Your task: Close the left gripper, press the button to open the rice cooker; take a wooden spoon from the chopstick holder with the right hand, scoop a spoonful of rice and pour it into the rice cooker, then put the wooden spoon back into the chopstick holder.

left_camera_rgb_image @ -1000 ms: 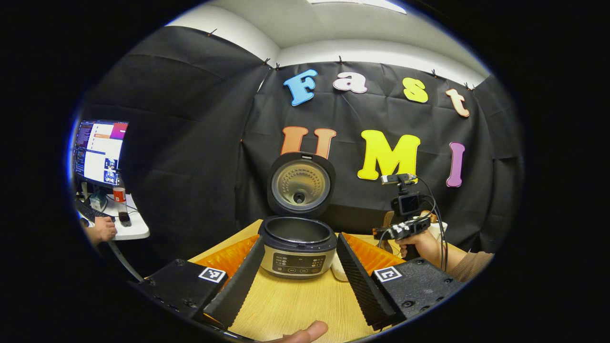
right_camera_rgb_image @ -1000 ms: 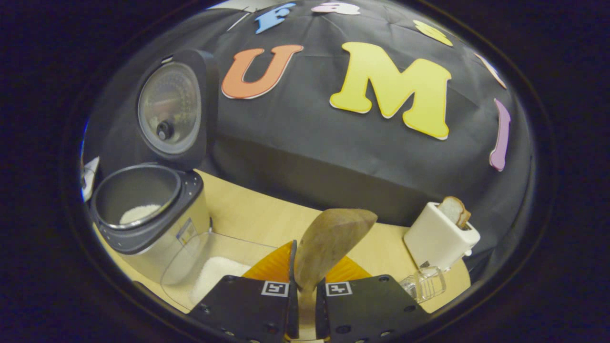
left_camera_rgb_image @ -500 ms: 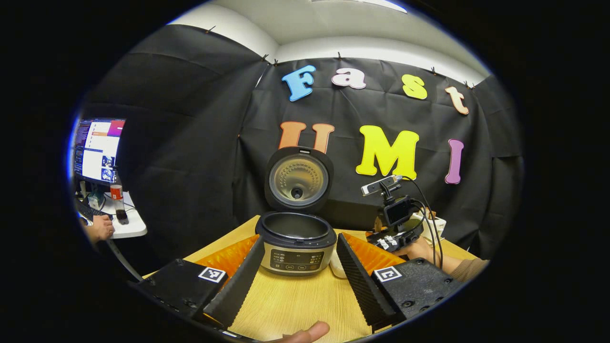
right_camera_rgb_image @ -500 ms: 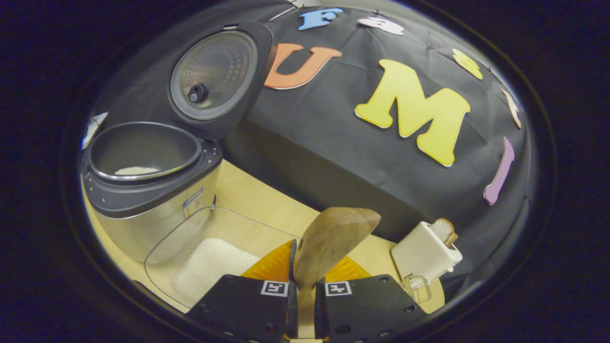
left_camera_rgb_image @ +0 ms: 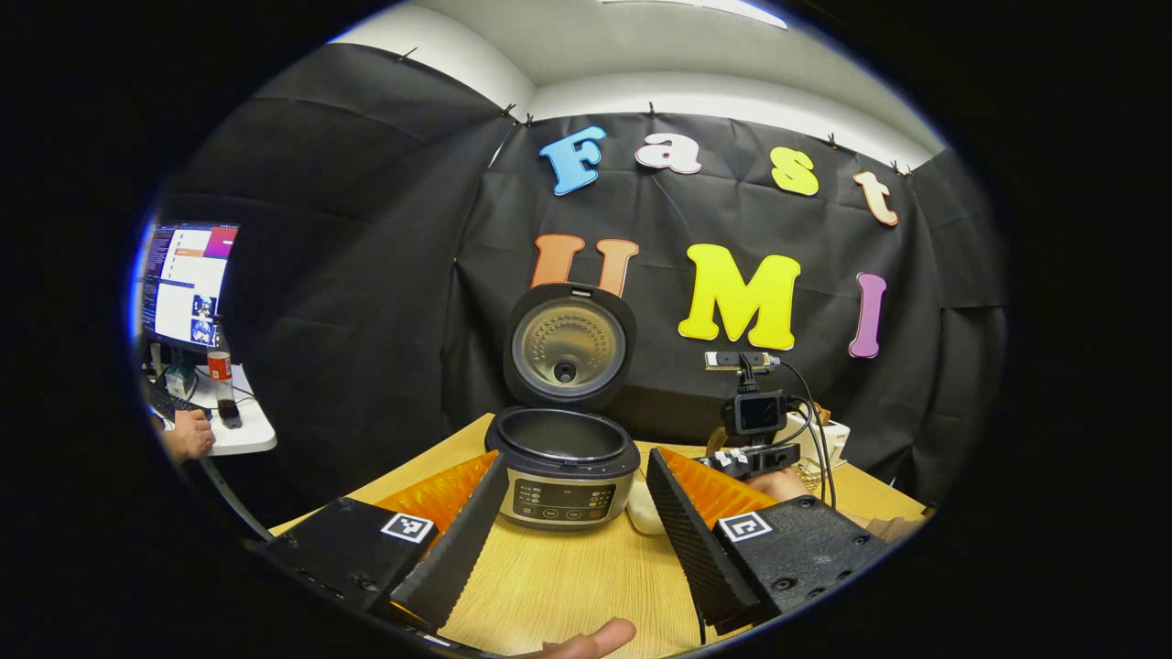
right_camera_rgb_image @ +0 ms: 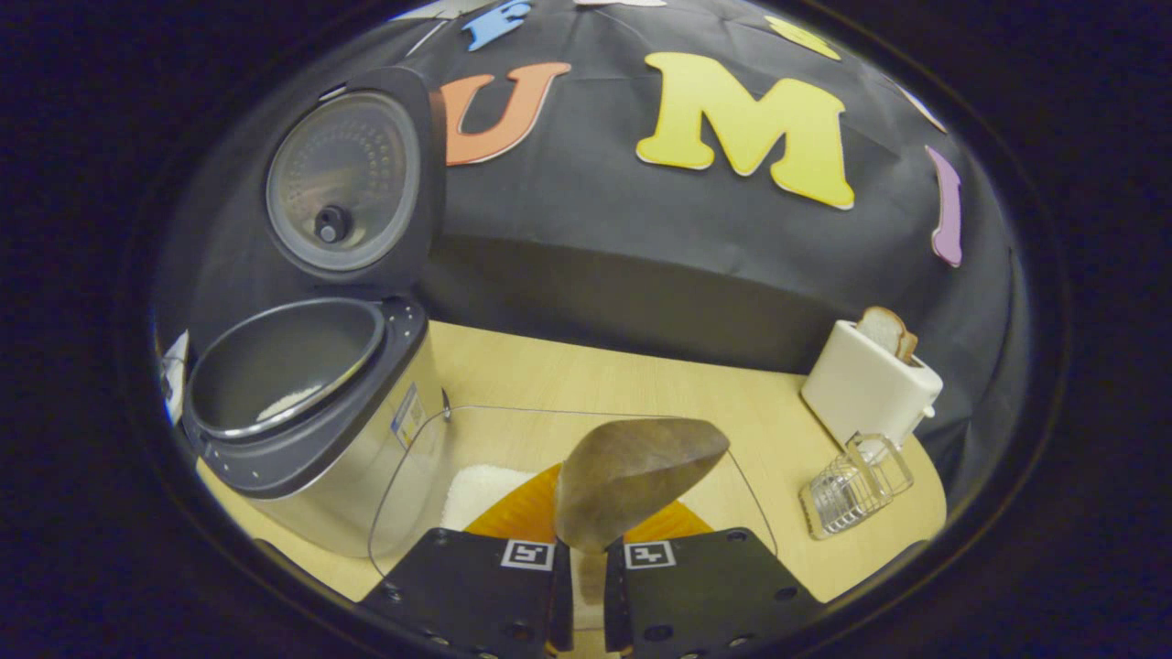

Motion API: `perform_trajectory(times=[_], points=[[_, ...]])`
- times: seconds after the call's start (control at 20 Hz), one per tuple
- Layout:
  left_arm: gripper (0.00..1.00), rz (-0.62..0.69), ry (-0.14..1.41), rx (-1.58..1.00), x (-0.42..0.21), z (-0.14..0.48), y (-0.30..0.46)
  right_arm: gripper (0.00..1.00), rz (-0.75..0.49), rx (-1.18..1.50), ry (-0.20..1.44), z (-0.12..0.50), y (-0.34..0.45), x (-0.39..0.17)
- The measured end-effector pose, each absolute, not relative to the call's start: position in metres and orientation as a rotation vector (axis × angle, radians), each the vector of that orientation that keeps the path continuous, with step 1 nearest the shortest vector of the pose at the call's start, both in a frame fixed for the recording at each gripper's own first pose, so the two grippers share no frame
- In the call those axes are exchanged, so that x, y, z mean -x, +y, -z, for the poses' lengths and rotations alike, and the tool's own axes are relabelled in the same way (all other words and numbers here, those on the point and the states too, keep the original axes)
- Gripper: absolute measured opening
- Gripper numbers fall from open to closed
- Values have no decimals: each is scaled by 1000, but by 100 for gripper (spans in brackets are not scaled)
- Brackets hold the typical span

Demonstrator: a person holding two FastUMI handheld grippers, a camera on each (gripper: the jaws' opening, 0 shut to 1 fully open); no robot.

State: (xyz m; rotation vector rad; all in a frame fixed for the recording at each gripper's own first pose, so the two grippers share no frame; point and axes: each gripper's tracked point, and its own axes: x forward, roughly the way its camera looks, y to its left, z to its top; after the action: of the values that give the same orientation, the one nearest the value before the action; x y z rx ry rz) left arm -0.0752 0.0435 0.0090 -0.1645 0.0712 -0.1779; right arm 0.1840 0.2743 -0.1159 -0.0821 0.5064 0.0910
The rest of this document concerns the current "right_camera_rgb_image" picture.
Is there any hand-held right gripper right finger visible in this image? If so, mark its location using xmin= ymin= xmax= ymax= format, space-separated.
xmin=604 ymin=499 xmax=825 ymax=659

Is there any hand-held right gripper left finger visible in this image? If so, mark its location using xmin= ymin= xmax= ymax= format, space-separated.
xmin=359 ymin=462 xmax=573 ymax=659

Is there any white rice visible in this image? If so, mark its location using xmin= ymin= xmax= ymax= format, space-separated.
xmin=441 ymin=464 xmax=541 ymax=534
xmin=256 ymin=384 xmax=323 ymax=422

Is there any wooden spoon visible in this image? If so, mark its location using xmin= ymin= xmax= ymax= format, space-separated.
xmin=554 ymin=418 xmax=731 ymax=605

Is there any clear plastic rice container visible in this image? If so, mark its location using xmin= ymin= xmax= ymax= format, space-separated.
xmin=368 ymin=405 xmax=779 ymax=579

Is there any metal wire chopstick holder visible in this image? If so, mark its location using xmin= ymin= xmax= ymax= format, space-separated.
xmin=798 ymin=432 xmax=915 ymax=541

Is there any dark grey rice cooker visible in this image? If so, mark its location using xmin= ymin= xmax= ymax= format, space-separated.
xmin=181 ymin=66 xmax=450 ymax=559

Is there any white toaster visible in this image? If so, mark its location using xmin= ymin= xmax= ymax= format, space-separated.
xmin=801 ymin=319 xmax=944 ymax=449

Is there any toast bread slice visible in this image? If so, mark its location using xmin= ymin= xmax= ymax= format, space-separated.
xmin=856 ymin=307 xmax=919 ymax=365

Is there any black backdrop cloth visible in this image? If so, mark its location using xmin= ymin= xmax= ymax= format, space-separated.
xmin=156 ymin=0 xmax=1026 ymax=495

